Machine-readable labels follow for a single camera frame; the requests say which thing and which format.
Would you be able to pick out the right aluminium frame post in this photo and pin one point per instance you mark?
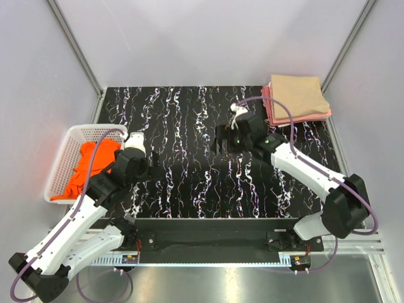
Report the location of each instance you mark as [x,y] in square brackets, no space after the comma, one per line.
[352,36]

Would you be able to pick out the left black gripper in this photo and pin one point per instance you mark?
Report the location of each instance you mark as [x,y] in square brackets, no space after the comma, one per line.
[154,172]

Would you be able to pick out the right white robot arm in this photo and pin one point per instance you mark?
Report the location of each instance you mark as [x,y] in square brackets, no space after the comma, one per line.
[345,199]

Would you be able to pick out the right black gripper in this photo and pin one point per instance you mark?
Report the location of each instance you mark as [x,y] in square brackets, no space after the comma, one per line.
[224,132]

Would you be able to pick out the left aluminium frame post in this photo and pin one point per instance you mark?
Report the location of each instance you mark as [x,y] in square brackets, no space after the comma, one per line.
[62,22]

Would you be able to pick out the beige t shirt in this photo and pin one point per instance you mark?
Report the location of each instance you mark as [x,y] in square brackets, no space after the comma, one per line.
[301,95]

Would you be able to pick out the white plastic laundry basket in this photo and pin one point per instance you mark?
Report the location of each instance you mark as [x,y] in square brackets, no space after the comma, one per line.
[69,155]

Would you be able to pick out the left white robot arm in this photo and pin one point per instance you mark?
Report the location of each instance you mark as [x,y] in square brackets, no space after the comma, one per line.
[48,268]

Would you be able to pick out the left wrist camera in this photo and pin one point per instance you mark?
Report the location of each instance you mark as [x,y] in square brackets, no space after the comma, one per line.
[135,140]

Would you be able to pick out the white slotted cable duct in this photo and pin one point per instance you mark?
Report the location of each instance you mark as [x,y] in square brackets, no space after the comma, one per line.
[119,260]

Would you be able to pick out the orange t shirt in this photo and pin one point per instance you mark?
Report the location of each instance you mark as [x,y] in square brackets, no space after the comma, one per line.
[104,156]

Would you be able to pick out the aluminium frame post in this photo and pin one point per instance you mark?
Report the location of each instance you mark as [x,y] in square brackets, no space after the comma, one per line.
[352,36]
[62,22]

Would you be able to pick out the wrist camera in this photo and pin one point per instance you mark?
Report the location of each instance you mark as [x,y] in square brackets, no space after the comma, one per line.
[237,111]
[135,140]

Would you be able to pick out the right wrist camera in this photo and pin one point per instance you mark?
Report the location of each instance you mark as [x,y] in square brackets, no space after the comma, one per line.
[237,111]

